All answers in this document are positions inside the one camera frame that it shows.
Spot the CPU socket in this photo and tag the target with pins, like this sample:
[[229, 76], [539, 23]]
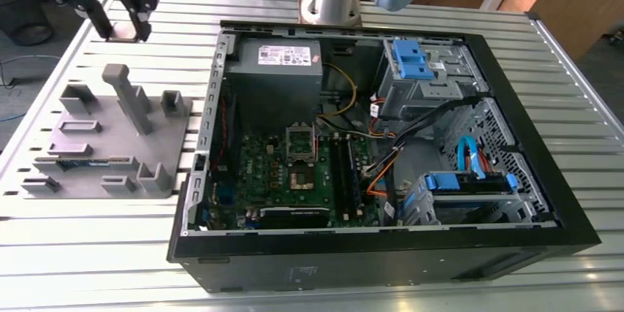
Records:
[[303, 179]]

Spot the silver power supply unit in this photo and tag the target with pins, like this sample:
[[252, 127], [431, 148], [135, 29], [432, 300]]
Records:
[[287, 54]]

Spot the red white inspection sticker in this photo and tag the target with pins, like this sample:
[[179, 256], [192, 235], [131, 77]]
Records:
[[315, 58]]

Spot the grey parts rack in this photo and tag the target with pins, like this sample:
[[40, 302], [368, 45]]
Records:
[[112, 144]]

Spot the bare green RAM stick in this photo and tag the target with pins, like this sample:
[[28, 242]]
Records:
[[83, 163]]

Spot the green Dell motherboard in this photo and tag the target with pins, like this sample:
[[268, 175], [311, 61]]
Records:
[[263, 166]]

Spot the blue plastic drive rails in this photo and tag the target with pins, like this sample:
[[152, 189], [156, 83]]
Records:
[[412, 60]]

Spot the black RAM slot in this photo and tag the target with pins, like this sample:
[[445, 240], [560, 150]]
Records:
[[339, 177], [351, 177], [345, 177]]

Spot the silver optical drive cage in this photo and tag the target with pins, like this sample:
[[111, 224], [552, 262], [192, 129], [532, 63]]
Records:
[[439, 89]]

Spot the black graphics card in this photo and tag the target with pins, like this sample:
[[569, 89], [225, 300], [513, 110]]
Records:
[[292, 217]]

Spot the hard disk in blue carrier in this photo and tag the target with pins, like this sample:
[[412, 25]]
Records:
[[441, 183]]

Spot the silver disk cage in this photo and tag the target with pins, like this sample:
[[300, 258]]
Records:
[[416, 209]]

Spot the black PC case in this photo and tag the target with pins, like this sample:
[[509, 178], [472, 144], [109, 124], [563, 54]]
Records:
[[341, 264]]

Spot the wooden cabinet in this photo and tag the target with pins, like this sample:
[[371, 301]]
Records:
[[575, 5]]

